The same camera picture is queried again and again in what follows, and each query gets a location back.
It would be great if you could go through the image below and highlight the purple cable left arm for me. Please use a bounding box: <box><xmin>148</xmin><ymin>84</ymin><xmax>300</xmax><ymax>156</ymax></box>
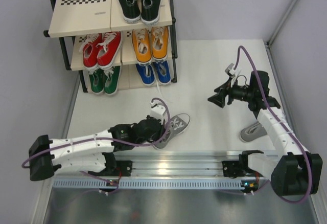
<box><xmin>21</xmin><ymin>97</ymin><xmax>172</xmax><ymax>196</ymax></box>

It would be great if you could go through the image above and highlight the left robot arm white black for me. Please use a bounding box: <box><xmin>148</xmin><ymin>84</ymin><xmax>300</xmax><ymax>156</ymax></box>
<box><xmin>22</xmin><ymin>115</ymin><xmax>166</xmax><ymax>182</ymax></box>

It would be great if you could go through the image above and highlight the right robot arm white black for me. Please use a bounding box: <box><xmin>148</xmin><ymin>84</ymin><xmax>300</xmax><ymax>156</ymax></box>
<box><xmin>208</xmin><ymin>70</ymin><xmax>323</xmax><ymax>197</ymax></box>

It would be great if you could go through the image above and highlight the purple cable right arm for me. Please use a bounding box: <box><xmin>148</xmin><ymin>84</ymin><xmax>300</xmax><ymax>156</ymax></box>
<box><xmin>219</xmin><ymin>46</ymin><xmax>313</xmax><ymax>204</ymax></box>

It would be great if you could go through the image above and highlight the white slotted cable duct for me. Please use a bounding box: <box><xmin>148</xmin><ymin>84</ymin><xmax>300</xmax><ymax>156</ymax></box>
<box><xmin>53</xmin><ymin>178</ymin><xmax>248</xmax><ymax>190</ymax></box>

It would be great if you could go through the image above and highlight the green canvas sneaker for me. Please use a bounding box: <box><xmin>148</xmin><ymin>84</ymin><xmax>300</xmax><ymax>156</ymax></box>
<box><xmin>89</xmin><ymin>69</ymin><xmax>104</xmax><ymax>95</ymax></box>
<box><xmin>104</xmin><ymin>66</ymin><xmax>121</xmax><ymax>96</ymax></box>

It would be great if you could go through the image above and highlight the red canvas sneaker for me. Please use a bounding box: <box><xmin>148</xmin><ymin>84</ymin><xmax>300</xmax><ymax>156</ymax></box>
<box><xmin>79</xmin><ymin>33</ymin><xmax>102</xmax><ymax>73</ymax></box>
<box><xmin>97</xmin><ymin>31</ymin><xmax>123</xmax><ymax>70</ymax></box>

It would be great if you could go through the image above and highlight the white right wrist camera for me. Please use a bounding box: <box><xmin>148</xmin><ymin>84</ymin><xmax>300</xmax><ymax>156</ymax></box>
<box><xmin>225</xmin><ymin>63</ymin><xmax>242</xmax><ymax>78</ymax></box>

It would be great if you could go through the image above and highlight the grey canvas sneaker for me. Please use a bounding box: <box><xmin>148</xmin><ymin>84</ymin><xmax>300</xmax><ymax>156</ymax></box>
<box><xmin>239</xmin><ymin>122</ymin><xmax>267</xmax><ymax>143</ymax></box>
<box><xmin>153</xmin><ymin>113</ymin><xmax>191</xmax><ymax>150</ymax></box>

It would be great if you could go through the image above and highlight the black canvas sneaker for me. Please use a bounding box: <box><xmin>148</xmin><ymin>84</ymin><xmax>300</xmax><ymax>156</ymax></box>
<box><xmin>116</xmin><ymin>0</ymin><xmax>142</xmax><ymax>25</ymax></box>
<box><xmin>140</xmin><ymin>0</ymin><xmax>161</xmax><ymax>26</ymax></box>

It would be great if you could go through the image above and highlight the orange canvas sneaker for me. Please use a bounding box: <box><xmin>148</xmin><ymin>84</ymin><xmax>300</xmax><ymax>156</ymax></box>
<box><xmin>151</xmin><ymin>26</ymin><xmax>170</xmax><ymax>61</ymax></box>
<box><xmin>131</xmin><ymin>29</ymin><xmax>152</xmax><ymax>66</ymax></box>

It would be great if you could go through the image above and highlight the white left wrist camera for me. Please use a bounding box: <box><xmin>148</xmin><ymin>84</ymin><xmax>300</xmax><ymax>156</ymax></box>
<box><xmin>149</xmin><ymin>101</ymin><xmax>168</xmax><ymax>124</ymax></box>

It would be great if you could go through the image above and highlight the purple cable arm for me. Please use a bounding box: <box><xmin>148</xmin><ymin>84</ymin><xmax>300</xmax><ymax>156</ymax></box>
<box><xmin>21</xmin><ymin>97</ymin><xmax>172</xmax><ymax>196</ymax></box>
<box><xmin>219</xmin><ymin>46</ymin><xmax>313</xmax><ymax>204</ymax></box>

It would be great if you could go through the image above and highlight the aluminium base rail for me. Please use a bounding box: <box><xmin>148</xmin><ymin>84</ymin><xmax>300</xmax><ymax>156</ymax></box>
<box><xmin>42</xmin><ymin>150</ymin><xmax>284</xmax><ymax>179</ymax></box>

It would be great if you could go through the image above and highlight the beige shoe shelf black frame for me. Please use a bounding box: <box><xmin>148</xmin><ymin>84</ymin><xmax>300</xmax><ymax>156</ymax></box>
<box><xmin>42</xmin><ymin>0</ymin><xmax>177</xmax><ymax>93</ymax></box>

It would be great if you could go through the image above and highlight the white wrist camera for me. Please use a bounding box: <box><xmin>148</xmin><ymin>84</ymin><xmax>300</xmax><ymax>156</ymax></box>
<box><xmin>149</xmin><ymin>101</ymin><xmax>168</xmax><ymax>124</ymax></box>
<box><xmin>225</xmin><ymin>63</ymin><xmax>242</xmax><ymax>78</ymax></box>

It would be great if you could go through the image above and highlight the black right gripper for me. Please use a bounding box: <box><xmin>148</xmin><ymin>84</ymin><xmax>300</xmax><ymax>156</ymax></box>
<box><xmin>208</xmin><ymin>77</ymin><xmax>254</xmax><ymax>108</ymax></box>

